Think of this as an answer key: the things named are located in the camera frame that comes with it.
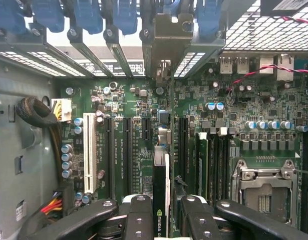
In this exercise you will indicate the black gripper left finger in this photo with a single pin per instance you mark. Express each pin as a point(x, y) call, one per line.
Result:
point(141, 222)

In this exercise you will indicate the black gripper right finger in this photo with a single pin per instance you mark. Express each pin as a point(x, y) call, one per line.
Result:
point(201, 222)

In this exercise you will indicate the installed green RAM stick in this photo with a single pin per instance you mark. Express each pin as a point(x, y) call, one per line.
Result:
point(201, 165)

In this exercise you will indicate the long black expansion slot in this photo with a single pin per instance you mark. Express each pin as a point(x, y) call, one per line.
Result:
point(108, 157)
point(126, 155)

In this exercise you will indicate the metal CPU socket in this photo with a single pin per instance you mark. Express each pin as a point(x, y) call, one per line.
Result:
point(264, 192)

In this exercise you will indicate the white PCI expansion slot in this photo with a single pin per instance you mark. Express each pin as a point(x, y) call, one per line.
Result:
point(89, 150)

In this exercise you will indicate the green Dell motherboard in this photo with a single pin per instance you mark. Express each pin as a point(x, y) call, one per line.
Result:
point(256, 105)

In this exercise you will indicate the white power connector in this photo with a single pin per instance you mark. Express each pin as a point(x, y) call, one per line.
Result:
point(62, 110)

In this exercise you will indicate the open black PC case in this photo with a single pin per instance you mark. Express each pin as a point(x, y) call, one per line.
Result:
point(18, 82)

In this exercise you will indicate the blue slot retention clip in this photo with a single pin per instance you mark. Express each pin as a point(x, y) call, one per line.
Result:
point(48, 15)
point(206, 17)
point(125, 17)
point(171, 6)
point(88, 17)
point(8, 15)

